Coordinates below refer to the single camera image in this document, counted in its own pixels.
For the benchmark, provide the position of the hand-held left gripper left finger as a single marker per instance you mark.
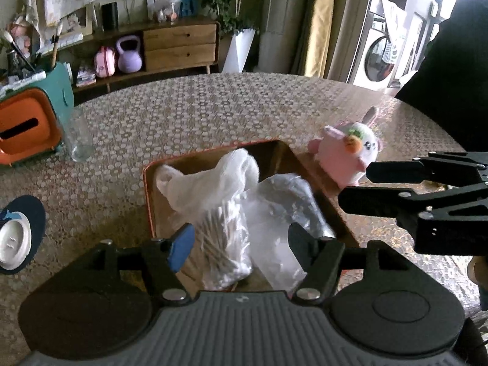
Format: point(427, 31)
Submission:
point(182, 247)

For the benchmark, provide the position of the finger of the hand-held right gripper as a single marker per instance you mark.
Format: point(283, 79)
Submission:
point(366, 200)
point(392, 170)

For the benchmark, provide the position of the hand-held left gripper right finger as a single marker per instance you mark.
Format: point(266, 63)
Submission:
point(301, 242)

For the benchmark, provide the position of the clear plastic bag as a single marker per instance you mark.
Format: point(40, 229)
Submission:
point(286, 213)

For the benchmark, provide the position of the bag of cotton swabs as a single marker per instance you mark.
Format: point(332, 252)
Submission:
point(221, 244)

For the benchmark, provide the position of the pink bunny plush toy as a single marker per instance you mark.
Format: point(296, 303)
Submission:
point(349, 150)

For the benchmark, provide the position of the white plastic bag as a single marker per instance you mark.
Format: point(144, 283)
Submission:
point(213, 183)

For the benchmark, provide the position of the orange tray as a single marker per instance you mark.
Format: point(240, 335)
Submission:
point(274, 156)

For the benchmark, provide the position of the person's right forearm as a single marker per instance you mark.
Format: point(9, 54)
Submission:
point(481, 289)

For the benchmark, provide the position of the washing machine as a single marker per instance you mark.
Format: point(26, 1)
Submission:
point(379, 57)

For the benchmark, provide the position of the clear glass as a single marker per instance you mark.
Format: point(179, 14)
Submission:
point(78, 139)

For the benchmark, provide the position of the dark blue coaster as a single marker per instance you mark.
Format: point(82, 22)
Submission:
point(32, 213)

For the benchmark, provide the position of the yellow curtain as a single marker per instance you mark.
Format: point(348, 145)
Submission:
point(324, 23)

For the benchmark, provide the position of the white round lid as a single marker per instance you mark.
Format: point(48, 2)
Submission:
point(13, 242)

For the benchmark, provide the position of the white planter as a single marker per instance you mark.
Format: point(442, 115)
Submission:
point(238, 50)

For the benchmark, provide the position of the stack of small books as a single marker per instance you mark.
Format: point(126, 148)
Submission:
point(85, 76)

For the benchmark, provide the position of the teal and orange tissue box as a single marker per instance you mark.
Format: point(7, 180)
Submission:
point(26, 125)

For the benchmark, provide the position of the purple kettlebell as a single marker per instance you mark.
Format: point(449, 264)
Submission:
point(129, 56)

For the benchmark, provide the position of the pink case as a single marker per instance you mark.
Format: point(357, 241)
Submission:
point(105, 61)

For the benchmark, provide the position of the wooden sideboard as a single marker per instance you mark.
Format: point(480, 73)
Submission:
point(179, 45)

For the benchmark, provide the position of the green potted plant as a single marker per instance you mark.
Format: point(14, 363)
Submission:
point(225, 3)

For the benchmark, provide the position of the white keyboard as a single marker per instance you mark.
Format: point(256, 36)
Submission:
point(61, 42)

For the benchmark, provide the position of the black speaker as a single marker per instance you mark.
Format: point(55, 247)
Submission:
point(109, 16)

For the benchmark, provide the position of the white framed picture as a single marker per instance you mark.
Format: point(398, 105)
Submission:
point(160, 5)

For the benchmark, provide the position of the blue toy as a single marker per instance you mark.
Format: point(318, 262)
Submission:
point(188, 3)

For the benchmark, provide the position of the pink doll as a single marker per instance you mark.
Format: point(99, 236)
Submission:
point(21, 36)

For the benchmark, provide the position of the white photo frame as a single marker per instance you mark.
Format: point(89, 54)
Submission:
point(76, 23)

